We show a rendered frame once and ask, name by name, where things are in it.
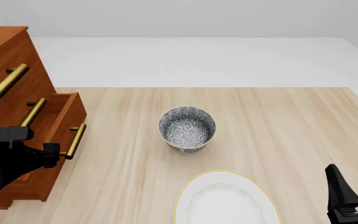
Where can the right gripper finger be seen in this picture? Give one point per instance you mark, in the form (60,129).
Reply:
(340,191)

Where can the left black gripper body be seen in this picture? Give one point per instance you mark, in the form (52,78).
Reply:
(26,155)

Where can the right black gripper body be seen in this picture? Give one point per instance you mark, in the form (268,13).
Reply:
(353,218)

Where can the flat plate on black stalk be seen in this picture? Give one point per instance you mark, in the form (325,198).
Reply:
(5,134)

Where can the white plate with yellow rim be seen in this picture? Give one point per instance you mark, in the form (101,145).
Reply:
(228,203)

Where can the black white patterned bowl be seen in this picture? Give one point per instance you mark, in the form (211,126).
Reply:
(186,133)

